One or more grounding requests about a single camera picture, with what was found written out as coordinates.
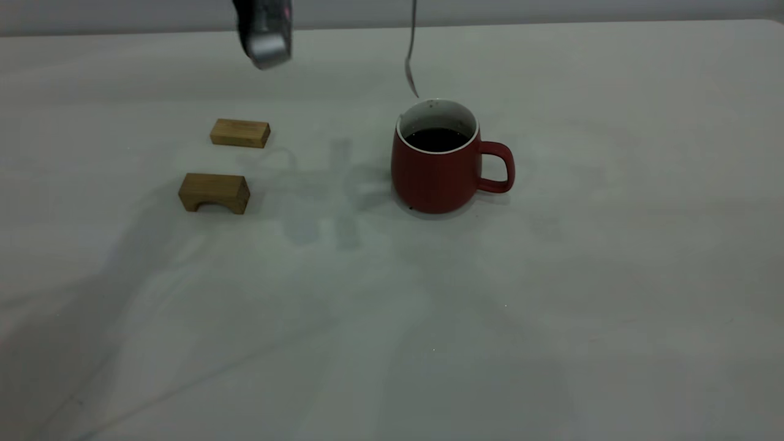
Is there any red ceramic mug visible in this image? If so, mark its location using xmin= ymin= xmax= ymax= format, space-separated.
xmin=391 ymin=99 xmax=516 ymax=214

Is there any pink handled metal spoon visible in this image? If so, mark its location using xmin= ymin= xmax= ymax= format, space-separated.
xmin=404 ymin=0 xmax=421 ymax=99

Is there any black coffee liquid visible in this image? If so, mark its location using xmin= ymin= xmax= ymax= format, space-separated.
xmin=405 ymin=127 xmax=472 ymax=153

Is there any flat rectangular wooden block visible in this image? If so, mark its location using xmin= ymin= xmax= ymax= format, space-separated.
xmin=210 ymin=119 xmax=271 ymax=149

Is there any arched wooden block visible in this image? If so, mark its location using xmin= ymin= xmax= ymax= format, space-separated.
xmin=178 ymin=173 xmax=251 ymax=216

